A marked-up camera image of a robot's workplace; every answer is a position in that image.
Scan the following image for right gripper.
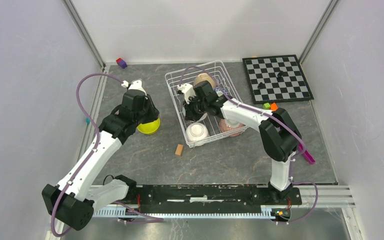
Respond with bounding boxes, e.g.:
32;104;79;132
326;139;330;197
183;94;208;122

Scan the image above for yellow-green bowl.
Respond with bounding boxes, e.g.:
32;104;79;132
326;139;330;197
137;118;161;135

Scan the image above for white ribbed bowl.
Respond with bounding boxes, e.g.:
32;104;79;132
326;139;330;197
196;113;208;122

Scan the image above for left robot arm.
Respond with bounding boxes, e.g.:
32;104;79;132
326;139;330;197
41;89;159;231

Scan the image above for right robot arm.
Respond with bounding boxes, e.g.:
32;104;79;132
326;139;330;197
177;81;304;204

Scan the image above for plain white bowl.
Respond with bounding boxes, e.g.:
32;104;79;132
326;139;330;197
185;122;210;147

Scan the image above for beige flower bowl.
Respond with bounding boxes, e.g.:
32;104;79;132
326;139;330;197
193;73;217;89

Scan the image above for wooden block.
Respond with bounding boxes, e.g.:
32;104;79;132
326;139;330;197
175;144;184;156

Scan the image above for purple red block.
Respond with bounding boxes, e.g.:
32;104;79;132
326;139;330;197
116;58;128;69

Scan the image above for black chess piece left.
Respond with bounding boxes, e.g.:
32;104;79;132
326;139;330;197
257;82;265;90

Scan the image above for black chess piece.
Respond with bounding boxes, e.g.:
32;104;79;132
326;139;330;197
257;82;265;90
277;71;284;78

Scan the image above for green cube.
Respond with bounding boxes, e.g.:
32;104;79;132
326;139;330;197
263;102;271;110

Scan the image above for orange curved block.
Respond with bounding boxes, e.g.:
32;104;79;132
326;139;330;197
270;102;279;111

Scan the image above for black grey chessboard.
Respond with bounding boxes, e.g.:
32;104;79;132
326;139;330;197
242;54;314;104

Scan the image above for black chess piece right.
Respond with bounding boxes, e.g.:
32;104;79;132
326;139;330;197
277;71;284;78

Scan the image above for purple scoop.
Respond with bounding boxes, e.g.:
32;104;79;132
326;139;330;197
297;143;316;165

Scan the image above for white wire dish rack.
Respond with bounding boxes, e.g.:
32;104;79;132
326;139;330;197
165;60;248;148

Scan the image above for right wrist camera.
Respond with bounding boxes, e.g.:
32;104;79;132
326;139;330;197
177;83;196;104

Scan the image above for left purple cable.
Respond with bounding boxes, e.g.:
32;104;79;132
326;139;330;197
50;73;165;238

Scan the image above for purple cable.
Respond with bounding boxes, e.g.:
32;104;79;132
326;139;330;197
179;65;319;226
50;73;165;238

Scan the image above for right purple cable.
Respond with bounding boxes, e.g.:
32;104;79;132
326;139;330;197
179;65;319;226

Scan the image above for aluminium frame rails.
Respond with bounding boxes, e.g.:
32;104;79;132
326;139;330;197
44;0;365;240

